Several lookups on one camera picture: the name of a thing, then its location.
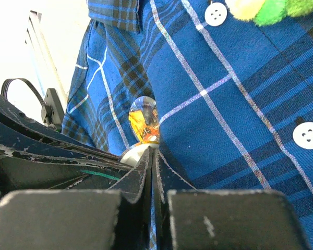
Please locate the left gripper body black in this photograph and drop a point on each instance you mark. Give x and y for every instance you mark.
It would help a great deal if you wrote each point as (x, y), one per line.
(33, 156)

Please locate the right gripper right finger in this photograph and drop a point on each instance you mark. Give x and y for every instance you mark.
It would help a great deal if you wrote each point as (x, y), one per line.
(190, 218)

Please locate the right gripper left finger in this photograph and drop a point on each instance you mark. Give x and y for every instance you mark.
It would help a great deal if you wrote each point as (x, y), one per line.
(115, 218)

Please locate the round orange picture brooch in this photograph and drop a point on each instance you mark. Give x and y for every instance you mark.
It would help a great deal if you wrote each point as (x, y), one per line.
(143, 119)

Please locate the blue plaid shirt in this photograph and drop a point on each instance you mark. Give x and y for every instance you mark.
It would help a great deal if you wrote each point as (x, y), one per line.
(235, 100)

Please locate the colourful flower plush brooch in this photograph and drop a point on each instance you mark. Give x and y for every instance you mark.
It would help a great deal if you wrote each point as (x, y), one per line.
(269, 12)

